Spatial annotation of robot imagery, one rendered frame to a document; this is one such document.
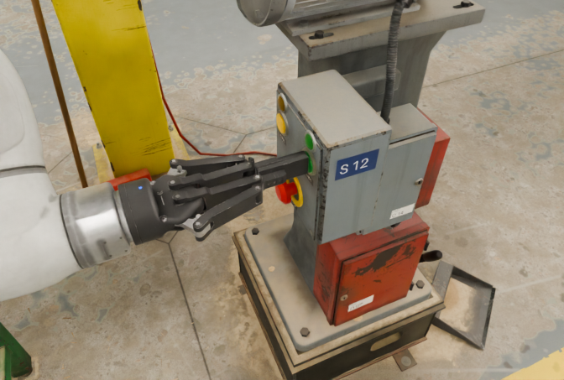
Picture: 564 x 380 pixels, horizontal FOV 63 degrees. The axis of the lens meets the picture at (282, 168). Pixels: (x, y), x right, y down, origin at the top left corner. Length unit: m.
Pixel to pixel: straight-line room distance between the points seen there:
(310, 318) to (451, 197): 1.03
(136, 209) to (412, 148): 0.56
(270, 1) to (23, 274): 0.47
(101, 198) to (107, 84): 1.33
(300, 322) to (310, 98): 0.84
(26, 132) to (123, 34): 1.22
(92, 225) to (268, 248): 1.00
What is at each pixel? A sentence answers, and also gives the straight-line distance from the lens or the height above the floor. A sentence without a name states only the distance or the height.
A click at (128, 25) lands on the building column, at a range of 1.75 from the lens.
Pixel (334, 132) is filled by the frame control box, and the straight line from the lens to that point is 0.58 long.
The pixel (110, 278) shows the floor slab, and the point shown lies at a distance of 1.88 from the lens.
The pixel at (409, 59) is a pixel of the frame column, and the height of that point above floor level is 1.03.
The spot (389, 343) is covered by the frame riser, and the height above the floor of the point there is 0.09.
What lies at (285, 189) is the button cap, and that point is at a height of 0.99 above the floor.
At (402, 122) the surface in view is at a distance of 0.94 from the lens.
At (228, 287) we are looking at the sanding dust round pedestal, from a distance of 1.75.
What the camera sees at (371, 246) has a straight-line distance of 1.10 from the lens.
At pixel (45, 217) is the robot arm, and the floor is 1.11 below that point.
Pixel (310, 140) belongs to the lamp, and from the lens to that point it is 0.58.
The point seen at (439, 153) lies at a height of 0.75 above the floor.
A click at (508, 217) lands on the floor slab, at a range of 2.16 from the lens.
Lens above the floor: 1.49
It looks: 44 degrees down
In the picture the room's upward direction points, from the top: straight up
